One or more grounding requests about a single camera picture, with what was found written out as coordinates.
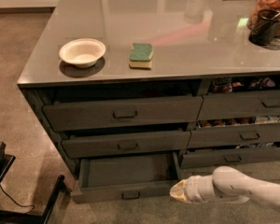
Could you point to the green and yellow sponge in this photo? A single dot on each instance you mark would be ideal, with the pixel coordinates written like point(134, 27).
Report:
point(141, 55)

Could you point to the black mesh cup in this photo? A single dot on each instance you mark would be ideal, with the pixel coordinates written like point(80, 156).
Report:
point(265, 28)

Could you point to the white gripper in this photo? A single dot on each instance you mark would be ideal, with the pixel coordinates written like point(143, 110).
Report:
point(192, 188)

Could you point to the grey drawer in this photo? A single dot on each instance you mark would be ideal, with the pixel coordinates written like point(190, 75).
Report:
point(119, 113)
point(126, 178)
point(116, 144)
point(240, 105)
point(234, 135)
point(230, 157)

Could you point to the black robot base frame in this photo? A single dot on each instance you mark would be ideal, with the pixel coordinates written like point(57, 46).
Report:
point(20, 194)

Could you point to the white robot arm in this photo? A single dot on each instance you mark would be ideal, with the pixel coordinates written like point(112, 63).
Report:
point(226, 185)

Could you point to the white paper bowl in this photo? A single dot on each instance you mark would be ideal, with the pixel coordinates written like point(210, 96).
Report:
point(83, 52)

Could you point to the grey drawer cabinet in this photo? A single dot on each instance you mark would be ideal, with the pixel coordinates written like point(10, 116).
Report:
point(141, 85)

